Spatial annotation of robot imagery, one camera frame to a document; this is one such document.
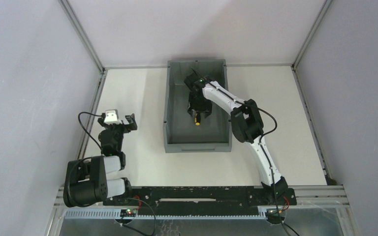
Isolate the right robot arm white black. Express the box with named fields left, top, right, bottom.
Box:
left=184, top=73, right=288, bottom=204

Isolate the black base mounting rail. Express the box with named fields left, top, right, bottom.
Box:
left=103, top=186, right=297, bottom=217

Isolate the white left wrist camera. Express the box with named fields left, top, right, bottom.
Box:
left=103, top=109, right=122, bottom=125

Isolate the right controller board with wires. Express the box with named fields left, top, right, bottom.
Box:
left=265, top=209, right=285, bottom=225

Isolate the aluminium frame post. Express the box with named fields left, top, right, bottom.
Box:
left=58, top=0, right=105, bottom=73
left=291, top=0, right=334, bottom=70

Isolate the grey slotted cable duct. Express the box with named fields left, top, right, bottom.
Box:
left=64, top=208, right=268, bottom=220

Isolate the left aluminium frame post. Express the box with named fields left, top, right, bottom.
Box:
left=58, top=0, right=105, bottom=73

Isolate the black left camera cable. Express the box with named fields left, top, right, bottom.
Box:
left=78, top=112, right=105, bottom=154

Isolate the black yellow handled screwdriver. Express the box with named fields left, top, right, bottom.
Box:
left=194, top=112, right=201, bottom=126

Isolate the grey plastic storage bin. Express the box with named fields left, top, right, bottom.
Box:
left=163, top=59, right=232, bottom=153

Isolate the left controller board with leds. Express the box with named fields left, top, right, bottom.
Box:
left=120, top=208, right=138, bottom=218

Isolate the right aluminium frame post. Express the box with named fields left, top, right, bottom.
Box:
left=291, top=0, right=334, bottom=70

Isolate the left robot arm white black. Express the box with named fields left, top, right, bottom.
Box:
left=63, top=111, right=138, bottom=207

